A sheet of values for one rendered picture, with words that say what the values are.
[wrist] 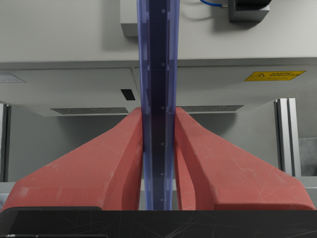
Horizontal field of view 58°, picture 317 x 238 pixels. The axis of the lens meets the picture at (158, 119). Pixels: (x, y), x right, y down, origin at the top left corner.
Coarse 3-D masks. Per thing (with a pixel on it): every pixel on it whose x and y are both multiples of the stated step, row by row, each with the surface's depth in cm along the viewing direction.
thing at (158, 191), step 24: (144, 0) 9; (168, 0) 9; (144, 24) 10; (168, 24) 10; (144, 48) 10; (168, 48) 10; (144, 72) 11; (168, 72) 11; (144, 96) 11; (168, 96) 11; (144, 120) 12; (168, 120) 12; (144, 144) 13; (168, 144) 12; (144, 168) 13; (168, 168) 13; (168, 192) 14
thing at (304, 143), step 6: (300, 138) 102; (306, 138) 102; (312, 138) 102; (300, 144) 102; (306, 144) 102; (312, 144) 102; (300, 150) 102; (306, 150) 102; (312, 150) 102; (300, 156) 101; (306, 156) 101; (312, 156) 101; (300, 162) 101; (306, 162) 101; (312, 162) 101; (306, 168) 101; (312, 168) 101; (306, 174) 101; (312, 174) 101
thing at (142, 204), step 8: (312, 176) 19; (0, 184) 19; (8, 184) 19; (304, 184) 18; (312, 184) 18; (0, 192) 18; (8, 192) 18; (144, 192) 18; (312, 192) 18; (0, 200) 18; (144, 200) 18; (176, 200) 19; (312, 200) 19; (144, 208) 19; (176, 208) 19
